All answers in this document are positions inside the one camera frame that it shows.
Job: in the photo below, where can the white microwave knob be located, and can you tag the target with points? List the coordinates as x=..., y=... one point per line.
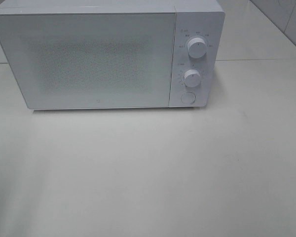
x=197, y=47
x=192, y=78

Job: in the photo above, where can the white microwave door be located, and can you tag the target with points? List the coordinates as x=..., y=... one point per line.
x=87, y=61

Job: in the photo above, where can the white microwave oven body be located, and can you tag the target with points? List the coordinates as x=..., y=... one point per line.
x=192, y=18

